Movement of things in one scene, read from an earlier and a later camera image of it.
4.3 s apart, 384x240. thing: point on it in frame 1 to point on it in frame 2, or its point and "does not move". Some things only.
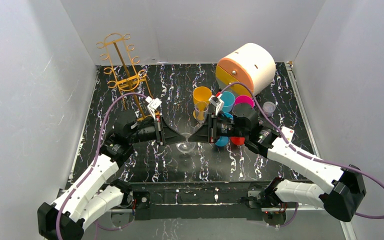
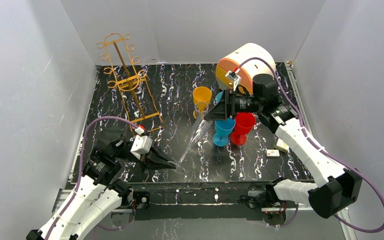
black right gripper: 213,129 to 227,105
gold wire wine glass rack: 128,79 does not move
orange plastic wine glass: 201,96 does not move
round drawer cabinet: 252,65 does not move
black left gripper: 159,129 to 147,157
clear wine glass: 201,110 does not move
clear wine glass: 186,146 to 198,130
